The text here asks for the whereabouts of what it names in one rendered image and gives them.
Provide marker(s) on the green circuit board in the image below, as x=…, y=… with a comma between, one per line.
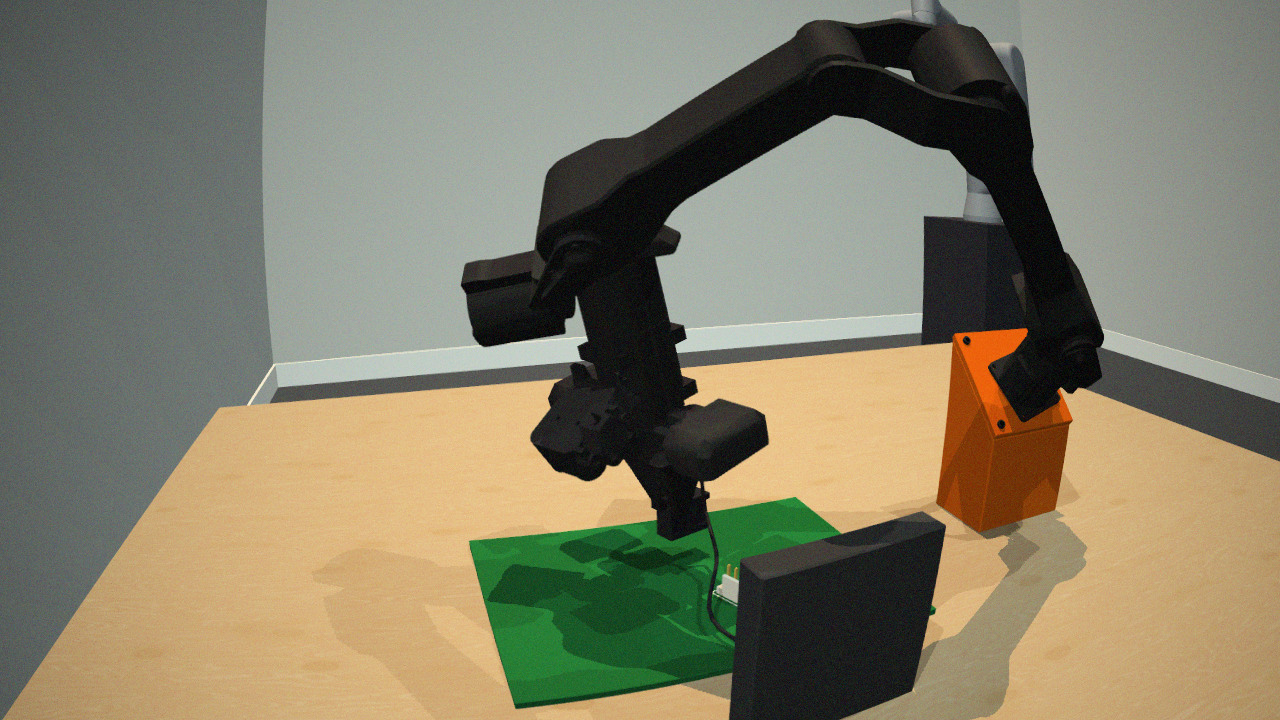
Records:
x=594, y=613

